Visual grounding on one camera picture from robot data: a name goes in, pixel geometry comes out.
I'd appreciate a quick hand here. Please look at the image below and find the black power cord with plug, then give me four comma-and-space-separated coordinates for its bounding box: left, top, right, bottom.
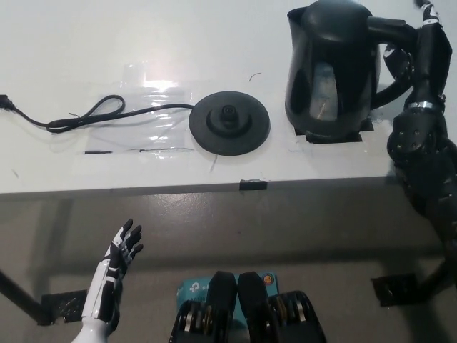
0, 93, 196, 135

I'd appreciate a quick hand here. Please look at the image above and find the teal tp-link router box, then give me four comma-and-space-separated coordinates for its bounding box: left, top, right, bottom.
176, 272, 278, 322

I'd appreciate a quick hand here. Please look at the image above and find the black tape square marker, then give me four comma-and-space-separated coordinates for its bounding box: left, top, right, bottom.
294, 116, 375, 146

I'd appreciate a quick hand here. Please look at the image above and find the black electric kettle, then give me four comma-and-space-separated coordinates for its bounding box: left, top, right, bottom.
284, 0, 418, 139

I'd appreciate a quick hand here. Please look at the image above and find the black metal table leg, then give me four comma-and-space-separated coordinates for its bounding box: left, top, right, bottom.
0, 267, 41, 326
423, 249, 457, 299

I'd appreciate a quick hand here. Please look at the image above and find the small black tape strip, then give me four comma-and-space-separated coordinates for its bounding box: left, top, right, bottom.
239, 178, 268, 192

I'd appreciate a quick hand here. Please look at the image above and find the clear tape sheet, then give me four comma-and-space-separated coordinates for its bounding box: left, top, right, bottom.
84, 63, 196, 156

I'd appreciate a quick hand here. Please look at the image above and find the black floor tape patch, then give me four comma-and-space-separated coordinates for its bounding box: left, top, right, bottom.
40, 289, 89, 327
370, 272, 435, 308

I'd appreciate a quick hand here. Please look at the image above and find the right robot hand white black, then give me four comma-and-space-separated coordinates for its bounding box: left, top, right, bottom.
383, 0, 452, 106

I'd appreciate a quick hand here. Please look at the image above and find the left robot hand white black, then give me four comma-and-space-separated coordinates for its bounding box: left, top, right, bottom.
81, 217, 144, 323

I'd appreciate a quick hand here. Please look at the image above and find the round black kettle base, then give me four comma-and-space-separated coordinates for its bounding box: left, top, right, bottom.
188, 91, 271, 157

